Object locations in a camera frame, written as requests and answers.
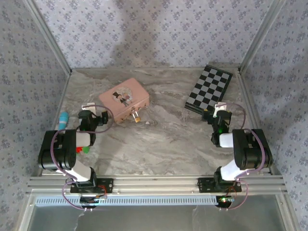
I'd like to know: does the pink box with cartoon print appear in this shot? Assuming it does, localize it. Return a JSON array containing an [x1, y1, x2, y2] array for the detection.
[[98, 77, 151, 125]]

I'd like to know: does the blue and white cylinder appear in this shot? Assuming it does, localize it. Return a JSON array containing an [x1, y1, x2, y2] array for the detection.
[[58, 111, 70, 131]]

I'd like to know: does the black and grey chessboard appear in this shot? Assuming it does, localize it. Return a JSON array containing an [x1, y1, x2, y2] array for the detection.
[[184, 64, 233, 114]]

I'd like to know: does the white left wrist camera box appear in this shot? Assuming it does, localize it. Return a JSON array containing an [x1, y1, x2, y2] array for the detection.
[[81, 103, 98, 112]]

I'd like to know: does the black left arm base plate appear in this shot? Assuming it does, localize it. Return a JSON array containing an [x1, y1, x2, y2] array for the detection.
[[70, 177, 114, 194]]

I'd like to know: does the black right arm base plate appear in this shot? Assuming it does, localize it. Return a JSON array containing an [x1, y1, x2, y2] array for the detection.
[[197, 177, 242, 194]]

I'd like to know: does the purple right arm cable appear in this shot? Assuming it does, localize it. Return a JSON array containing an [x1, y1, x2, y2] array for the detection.
[[216, 102, 268, 212]]

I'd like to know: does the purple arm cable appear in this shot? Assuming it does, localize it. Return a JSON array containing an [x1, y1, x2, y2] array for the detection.
[[216, 102, 268, 212], [50, 104, 114, 212]]

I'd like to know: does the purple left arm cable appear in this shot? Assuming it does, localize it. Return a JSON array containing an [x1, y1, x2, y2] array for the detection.
[[50, 104, 114, 212]]

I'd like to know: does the aluminium mounting rail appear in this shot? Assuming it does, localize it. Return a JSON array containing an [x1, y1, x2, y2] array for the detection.
[[27, 175, 288, 196]]

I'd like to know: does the aluminium frame post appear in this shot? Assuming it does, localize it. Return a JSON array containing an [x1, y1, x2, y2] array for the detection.
[[237, 0, 289, 74], [24, 0, 73, 75]]

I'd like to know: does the grey slotted cable duct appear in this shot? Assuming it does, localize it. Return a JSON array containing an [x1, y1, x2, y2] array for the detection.
[[35, 195, 218, 206]]

